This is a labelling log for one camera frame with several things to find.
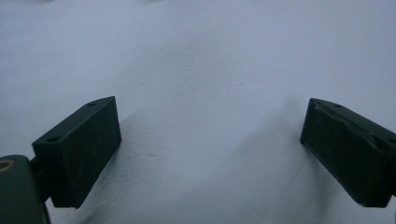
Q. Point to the light grey table mat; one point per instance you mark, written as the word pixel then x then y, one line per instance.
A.
pixel 199 62

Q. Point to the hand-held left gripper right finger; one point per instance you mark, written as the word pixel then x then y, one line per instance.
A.
pixel 351 155

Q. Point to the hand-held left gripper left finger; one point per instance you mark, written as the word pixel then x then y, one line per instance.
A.
pixel 77 155

